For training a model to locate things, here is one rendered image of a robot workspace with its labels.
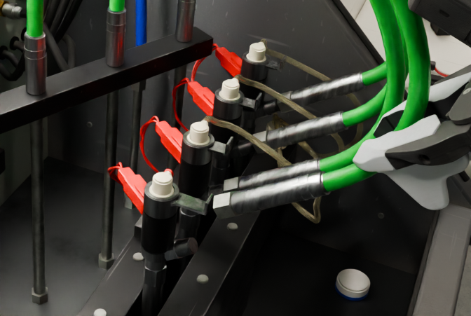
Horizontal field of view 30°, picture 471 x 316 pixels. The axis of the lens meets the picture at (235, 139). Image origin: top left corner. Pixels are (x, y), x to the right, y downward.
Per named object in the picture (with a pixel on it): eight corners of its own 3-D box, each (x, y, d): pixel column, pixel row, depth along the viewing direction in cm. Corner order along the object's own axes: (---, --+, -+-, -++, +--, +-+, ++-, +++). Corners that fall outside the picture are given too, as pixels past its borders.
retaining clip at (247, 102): (260, 104, 83) (262, 92, 83) (254, 113, 82) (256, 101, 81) (228, 94, 84) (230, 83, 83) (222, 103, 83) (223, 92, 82)
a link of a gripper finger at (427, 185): (378, 237, 61) (490, 205, 54) (329, 173, 60) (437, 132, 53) (394, 209, 63) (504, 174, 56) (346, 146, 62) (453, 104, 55)
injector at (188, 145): (207, 326, 87) (230, 158, 75) (161, 310, 88) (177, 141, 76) (216, 307, 89) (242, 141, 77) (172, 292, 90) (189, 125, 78)
